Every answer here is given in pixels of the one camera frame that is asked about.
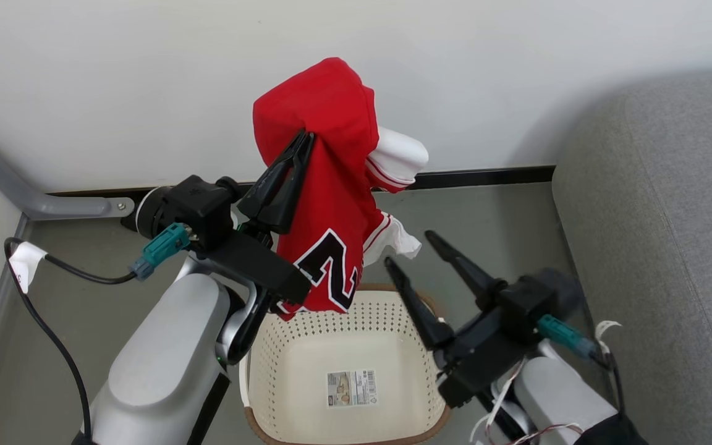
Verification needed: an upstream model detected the teal right cable connector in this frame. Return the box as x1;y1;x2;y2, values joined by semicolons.
538;314;598;361

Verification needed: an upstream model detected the white left cable tag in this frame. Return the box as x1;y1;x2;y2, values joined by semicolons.
8;242;48;292

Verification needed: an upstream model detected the black fabric cover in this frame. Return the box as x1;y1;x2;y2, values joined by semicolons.
572;412;648;445

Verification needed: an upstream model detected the cream perforated laundry basket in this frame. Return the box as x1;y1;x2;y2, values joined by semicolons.
239;283;453;445

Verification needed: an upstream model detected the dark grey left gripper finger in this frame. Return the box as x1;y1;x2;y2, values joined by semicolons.
256;131;316;235
236;129;308;218

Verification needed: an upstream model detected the dark grey skirting board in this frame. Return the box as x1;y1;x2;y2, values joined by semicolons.
47;165;556;198

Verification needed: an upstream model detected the light grey metal frame bar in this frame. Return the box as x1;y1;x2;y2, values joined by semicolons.
0;124;135;221

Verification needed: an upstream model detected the teal left cable connector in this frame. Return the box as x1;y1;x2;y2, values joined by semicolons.
130;222;192;281

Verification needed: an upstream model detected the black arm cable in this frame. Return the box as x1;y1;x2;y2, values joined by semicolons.
4;237;138;445
591;351;627;416

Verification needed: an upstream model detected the white thin wire bundle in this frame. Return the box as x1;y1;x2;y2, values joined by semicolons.
469;358;584;445

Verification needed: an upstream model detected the white cable tag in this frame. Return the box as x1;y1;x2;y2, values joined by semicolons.
595;320;622;354
8;242;48;292

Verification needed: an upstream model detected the teal cable connector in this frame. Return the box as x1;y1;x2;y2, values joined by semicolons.
130;222;192;281
538;314;598;361

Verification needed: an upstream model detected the red basketball jersey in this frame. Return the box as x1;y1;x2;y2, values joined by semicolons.
252;57;430;321

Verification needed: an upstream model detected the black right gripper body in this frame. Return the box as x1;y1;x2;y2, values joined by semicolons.
497;268;583;345

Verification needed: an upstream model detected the grey fabric sofa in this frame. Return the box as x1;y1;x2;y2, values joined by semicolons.
551;67;712;445

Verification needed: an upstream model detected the printed label sticker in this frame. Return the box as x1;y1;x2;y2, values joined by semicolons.
326;370;379;408

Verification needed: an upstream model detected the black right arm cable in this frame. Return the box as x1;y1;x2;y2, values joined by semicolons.
591;351;627;416

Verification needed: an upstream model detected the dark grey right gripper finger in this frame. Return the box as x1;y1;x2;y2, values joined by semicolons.
384;256;456;350
425;230;509;310

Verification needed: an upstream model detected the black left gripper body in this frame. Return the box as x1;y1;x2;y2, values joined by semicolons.
158;175;240;252

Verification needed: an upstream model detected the white right cable tag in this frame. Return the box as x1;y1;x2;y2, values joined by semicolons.
595;320;622;354

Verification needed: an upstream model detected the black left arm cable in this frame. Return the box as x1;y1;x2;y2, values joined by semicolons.
4;237;138;445

